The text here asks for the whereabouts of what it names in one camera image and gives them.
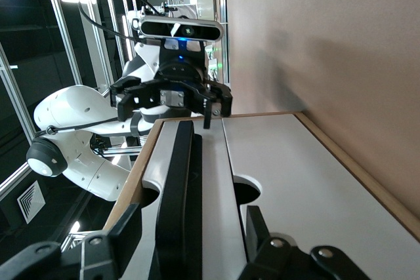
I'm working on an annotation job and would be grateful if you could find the white plastic container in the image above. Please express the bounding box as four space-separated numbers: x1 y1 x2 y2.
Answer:
195 0 216 20

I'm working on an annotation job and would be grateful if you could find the white drawer without handle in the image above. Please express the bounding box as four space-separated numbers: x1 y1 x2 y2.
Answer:
222 113 420 280

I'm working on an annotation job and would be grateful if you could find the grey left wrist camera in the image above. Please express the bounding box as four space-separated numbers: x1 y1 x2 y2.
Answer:
137 16 224 43

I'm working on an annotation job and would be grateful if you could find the aluminium frame post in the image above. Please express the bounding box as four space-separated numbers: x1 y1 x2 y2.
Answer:
218 0 230 84
78 0 111 87
41 0 83 86

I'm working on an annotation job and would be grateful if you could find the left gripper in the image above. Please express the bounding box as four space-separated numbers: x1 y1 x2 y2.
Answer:
109 58 234 130

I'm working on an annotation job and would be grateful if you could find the black metal drawer handle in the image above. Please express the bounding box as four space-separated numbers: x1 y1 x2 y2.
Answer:
154 121 204 280

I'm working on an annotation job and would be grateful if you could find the white square ceiling vent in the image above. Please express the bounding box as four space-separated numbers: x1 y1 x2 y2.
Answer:
16 180 46 225

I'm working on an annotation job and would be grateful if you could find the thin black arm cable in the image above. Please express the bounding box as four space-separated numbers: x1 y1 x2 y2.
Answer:
34 117 119 136

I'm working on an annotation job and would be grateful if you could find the brown table cover sheet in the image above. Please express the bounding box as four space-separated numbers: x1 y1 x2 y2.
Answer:
225 0 420 230

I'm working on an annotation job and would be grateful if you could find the black left camera cable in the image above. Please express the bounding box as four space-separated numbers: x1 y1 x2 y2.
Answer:
77 0 161 43

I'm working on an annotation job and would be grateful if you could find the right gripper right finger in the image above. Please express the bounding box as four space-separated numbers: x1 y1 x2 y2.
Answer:
238 205 371 280

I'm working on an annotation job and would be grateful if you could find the white left camera bracket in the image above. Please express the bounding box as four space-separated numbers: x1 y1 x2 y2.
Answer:
133 39 207 76

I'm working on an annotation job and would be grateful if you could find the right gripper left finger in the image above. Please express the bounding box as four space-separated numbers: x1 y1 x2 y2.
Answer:
0 203 142 280

